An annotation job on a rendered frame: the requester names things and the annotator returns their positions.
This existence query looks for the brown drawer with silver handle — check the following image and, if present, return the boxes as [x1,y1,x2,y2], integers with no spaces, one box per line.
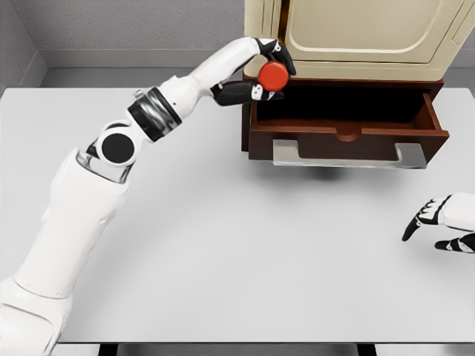
[247,90,451,171]

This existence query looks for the white striped robot right hand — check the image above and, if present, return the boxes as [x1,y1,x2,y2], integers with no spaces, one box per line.
[402,192,475,255]

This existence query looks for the cream cabinet with brown base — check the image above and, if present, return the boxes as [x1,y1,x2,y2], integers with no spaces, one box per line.
[240,0,472,154]

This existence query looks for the white striped robot left hand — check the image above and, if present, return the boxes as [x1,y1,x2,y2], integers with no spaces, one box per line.
[195,36,297,107]

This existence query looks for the red round switch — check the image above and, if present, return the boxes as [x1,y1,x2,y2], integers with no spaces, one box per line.
[258,62,289,92]

